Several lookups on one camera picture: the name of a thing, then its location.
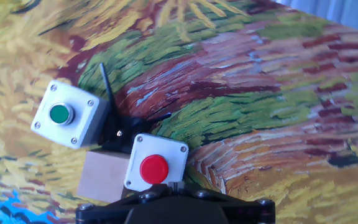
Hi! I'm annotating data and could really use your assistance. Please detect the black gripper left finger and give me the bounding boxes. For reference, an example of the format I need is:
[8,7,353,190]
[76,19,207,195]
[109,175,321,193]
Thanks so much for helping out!
[75,182,177,224]

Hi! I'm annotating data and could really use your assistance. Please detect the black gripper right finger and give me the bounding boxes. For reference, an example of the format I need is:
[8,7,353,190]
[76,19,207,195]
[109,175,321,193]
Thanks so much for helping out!
[176,182,276,224]

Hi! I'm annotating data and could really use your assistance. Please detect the black clock hands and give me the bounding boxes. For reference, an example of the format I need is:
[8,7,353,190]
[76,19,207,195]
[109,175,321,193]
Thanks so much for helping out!
[99,62,172,155]

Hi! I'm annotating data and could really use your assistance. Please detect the small wooden block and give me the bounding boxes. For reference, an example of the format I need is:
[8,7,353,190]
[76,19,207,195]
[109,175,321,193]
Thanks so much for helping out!
[76,150,132,203]

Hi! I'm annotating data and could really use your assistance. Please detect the red push button box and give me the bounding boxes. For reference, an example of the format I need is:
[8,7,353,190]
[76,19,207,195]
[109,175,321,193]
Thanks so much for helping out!
[123,133,190,192]

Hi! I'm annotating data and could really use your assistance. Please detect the painted wheatfield print cloth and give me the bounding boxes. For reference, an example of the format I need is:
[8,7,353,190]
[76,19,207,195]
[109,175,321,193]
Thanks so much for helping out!
[0,0,358,224]

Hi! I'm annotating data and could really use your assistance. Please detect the green push button box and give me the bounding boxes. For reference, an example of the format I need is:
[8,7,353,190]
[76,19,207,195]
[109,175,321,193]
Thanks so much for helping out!
[30,80,109,150]

